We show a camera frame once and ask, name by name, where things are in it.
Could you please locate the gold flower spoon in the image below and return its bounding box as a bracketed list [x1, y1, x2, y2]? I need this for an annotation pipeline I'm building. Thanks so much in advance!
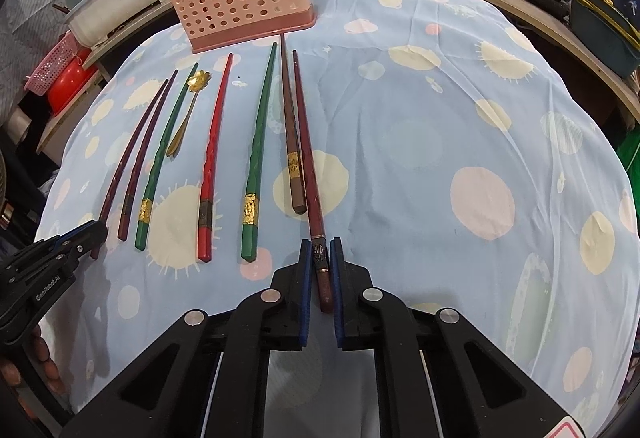
[166, 70, 211, 157]

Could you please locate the brown chopstick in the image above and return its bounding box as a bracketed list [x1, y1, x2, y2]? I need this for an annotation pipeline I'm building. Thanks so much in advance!
[279, 34, 307, 216]

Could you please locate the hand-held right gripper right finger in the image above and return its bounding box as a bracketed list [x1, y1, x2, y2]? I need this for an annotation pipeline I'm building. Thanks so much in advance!
[330, 237, 587, 438]

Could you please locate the pink plastic basket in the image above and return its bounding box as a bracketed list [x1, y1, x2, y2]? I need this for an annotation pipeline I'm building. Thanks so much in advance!
[24, 32, 76, 93]

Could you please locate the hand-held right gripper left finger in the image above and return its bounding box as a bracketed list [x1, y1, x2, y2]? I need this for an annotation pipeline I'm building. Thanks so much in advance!
[60, 239, 316, 438]

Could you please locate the green chopstick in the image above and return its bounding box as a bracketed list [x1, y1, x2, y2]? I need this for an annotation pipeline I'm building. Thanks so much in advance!
[241, 42, 278, 263]
[133, 62, 200, 253]

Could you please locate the dark red chopstick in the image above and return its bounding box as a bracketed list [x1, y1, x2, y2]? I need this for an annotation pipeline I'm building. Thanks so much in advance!
[291, 49, 335, 315]

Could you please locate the red plastic basin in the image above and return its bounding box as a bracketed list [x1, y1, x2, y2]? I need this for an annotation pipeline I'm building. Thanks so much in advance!
[47, 58, 98, 116]

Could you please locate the person's left hand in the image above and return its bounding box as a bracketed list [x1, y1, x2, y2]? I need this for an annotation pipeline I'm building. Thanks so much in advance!
[0, 322, 68, 396]

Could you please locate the blue printed tablecloth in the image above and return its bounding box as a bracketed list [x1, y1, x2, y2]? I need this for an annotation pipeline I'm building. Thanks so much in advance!
[35, 0, 640, 438]

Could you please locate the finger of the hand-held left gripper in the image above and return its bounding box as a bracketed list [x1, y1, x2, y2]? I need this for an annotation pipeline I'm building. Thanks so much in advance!
[59, 238, 105, 265]
[52, 219, 109, 246]

